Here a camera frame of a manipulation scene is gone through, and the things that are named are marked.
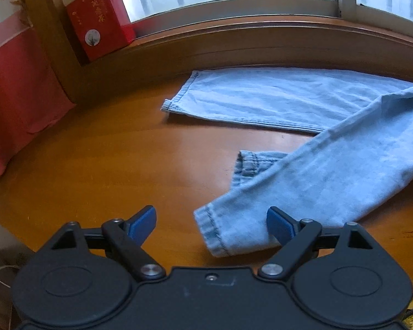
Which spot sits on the red tea box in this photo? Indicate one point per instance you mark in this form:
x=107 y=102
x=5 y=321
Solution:
x=101 y=26

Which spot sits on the light blue denim jeans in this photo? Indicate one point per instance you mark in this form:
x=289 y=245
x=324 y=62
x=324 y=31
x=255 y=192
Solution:
x=360 y=155

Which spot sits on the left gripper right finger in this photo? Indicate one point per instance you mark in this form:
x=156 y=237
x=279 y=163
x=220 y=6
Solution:
x=300 y=241

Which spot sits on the red and white curtain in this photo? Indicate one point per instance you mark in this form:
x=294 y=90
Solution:
x=31 y=98

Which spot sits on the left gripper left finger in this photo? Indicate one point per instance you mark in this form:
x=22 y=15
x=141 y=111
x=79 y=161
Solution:
x=112 y=251

